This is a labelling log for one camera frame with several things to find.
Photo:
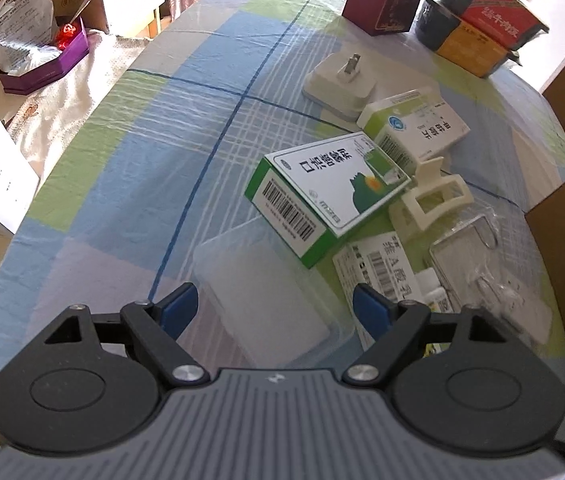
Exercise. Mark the red label black bowl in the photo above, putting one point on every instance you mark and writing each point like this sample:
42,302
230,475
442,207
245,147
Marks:
508,22

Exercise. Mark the white power adapter plug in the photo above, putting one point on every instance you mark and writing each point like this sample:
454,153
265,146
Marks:
342,83

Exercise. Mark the metal hooks in plastic bag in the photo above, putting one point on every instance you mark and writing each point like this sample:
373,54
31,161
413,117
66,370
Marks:
470,266

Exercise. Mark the yellow label black bowl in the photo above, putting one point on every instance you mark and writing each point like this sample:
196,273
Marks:
461,43

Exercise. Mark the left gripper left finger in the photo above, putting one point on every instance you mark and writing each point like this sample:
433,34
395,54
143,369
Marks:
90,380

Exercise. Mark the white green small medicine box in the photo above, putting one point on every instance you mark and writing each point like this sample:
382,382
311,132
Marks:
412,127

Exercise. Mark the cream hair claw clip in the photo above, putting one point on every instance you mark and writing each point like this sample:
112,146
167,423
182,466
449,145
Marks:
432,196

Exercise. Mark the white ointment box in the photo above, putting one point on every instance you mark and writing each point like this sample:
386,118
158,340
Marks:
381,262

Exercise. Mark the small white bottle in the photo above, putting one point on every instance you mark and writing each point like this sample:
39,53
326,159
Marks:
432,291

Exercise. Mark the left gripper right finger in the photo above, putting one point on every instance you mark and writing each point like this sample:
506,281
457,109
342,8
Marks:
460,381

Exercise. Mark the purple tray box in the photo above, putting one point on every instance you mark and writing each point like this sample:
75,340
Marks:
76,49

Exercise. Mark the clear plastic case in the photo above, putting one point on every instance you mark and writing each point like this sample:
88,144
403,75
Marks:
279,314

